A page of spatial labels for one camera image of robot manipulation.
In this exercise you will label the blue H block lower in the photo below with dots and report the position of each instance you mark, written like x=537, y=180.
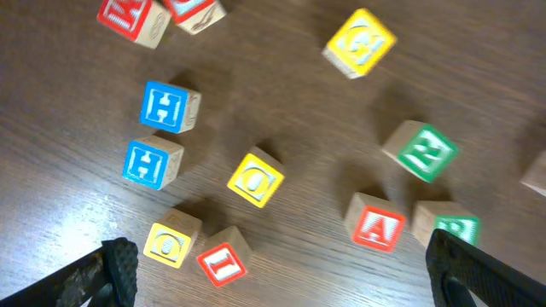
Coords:
x=152, y=161

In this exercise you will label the red Q block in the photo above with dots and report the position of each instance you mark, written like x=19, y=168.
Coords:
x=533, y=175

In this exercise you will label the red 6 block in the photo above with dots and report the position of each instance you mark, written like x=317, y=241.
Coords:
x=194, y=16

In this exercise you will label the blue H block upper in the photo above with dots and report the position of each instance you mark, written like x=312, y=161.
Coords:
x=169, y=107

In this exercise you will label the red A block lower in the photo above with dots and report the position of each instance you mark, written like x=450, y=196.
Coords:
x=374, y=222

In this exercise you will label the blue h block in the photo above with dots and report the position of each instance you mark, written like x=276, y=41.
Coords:
x=169, y=107
x=152, y=161

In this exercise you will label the yellow o block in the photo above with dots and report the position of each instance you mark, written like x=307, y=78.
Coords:
x=257, y=177
x=171, y=238

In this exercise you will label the red M block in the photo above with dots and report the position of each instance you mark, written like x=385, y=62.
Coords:
x=140, y=21

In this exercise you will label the yellow G block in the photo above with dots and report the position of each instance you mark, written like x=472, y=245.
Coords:
x=359, y=44

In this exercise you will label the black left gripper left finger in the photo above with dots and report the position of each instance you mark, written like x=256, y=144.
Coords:
x=105, y=277

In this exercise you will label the red I block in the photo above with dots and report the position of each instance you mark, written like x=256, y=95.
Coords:
x=225, y=257

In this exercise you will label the yellow O block upper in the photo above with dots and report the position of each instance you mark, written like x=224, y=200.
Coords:
x=257, y=177

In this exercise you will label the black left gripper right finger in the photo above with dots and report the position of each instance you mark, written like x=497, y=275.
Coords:
x=458, y=271

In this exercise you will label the yellow O block lower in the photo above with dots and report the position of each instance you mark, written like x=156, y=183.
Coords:
x=171, y=238

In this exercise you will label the green r block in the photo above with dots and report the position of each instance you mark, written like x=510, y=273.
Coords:
x=446, y=215
x=420, y=149

